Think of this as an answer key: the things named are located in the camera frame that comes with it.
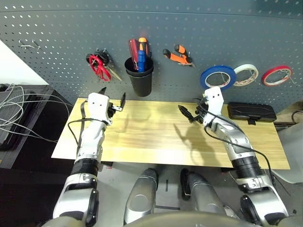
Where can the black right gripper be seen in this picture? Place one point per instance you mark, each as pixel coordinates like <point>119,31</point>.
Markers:
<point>201,112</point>

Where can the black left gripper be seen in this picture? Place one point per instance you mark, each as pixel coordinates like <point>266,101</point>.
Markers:
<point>113,108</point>

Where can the blue tape roll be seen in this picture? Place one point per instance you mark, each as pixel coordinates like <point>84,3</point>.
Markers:
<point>202,79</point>

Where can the orange and black pliers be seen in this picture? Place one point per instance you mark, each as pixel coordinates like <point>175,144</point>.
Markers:
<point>176,56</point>

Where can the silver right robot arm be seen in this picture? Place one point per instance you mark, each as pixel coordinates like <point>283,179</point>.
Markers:
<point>236,139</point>

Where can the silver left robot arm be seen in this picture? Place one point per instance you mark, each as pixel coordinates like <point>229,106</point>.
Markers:
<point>92,139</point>

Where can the dark grey pegboard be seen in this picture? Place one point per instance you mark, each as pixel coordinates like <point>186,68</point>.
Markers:
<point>71,23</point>

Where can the black cup holder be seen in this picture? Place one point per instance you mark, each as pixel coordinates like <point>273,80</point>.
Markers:
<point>142,85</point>

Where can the clear red screwdriver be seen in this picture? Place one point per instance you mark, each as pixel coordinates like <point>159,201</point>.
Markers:
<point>132,49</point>

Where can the black plastic tool case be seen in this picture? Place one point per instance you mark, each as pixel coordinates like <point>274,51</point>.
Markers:
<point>251,111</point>

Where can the orange and black screwdriver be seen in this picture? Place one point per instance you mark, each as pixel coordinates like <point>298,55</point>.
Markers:
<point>142,42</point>

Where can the white tape roll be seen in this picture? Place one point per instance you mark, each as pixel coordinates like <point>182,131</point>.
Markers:
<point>246,66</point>

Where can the silver right robot leg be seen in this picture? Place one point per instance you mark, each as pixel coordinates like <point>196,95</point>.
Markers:
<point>203,196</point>

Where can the silver robot leg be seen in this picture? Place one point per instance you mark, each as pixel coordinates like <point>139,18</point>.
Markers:
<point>142,196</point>
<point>203,196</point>

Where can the black side shelf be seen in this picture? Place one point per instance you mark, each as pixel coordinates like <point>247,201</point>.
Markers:
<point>40,151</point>

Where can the small metal peg hook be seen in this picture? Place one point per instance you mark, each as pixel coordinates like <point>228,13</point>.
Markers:
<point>36,45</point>
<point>26,46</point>

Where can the red tape roll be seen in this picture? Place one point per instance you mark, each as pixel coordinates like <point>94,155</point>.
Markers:
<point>277,69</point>

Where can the silver left robot leg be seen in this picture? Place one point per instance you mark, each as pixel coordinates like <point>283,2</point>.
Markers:
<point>142,196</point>

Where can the dark grey equipment case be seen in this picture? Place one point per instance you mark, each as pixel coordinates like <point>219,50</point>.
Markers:
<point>8,132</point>

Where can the grey robot torso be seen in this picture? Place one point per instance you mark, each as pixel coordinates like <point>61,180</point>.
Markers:
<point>154,220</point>

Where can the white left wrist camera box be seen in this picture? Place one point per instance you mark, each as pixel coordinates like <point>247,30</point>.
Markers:
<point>98,106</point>

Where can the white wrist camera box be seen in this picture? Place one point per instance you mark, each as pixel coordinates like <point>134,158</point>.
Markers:
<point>214,99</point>
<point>98,106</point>

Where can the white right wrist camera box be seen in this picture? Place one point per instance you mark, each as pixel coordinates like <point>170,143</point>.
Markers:
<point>214,99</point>

